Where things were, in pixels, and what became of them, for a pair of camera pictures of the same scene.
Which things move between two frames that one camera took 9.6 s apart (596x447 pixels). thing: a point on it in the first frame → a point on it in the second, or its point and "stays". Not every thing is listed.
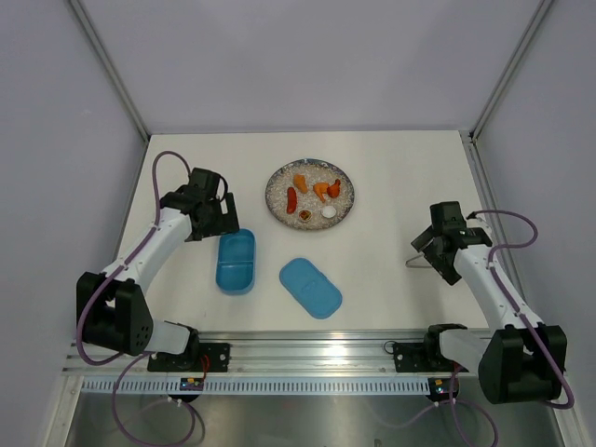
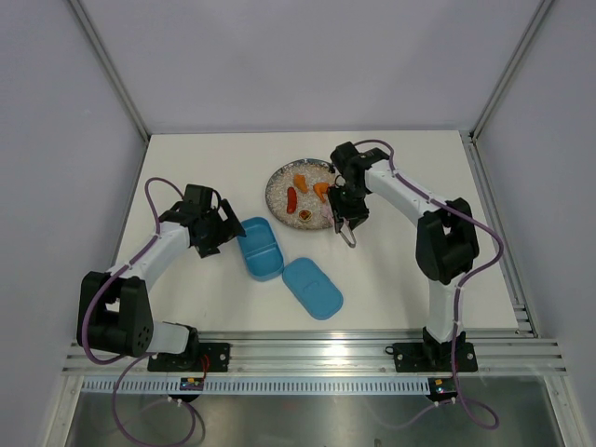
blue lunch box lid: (310, 286) stays
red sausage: (291, 200) stays
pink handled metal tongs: (416, 266) → (346, 234)
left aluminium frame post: (110, 67) stays
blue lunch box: (236, 265) → (261, 249)
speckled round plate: (309, 194) stays
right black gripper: (450, 275) → (357, 216)
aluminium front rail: (309, 353) stays
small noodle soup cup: (304, 215) stays
